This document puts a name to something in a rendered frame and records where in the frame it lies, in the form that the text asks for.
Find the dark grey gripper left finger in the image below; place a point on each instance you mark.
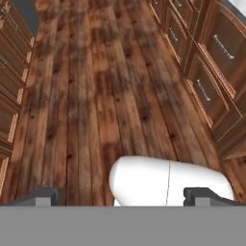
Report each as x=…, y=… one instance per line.
x=47, y=196

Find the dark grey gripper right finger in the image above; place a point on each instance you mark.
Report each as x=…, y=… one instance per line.
x=196, y=196

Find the white rounded object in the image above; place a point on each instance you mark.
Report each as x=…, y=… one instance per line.
x=144, y=181

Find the brown wooden cupboard run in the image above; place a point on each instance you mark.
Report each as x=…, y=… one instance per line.
x=11, y=83

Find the large brown wooden drawer front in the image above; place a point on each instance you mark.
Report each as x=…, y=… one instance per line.
x=229, y=35

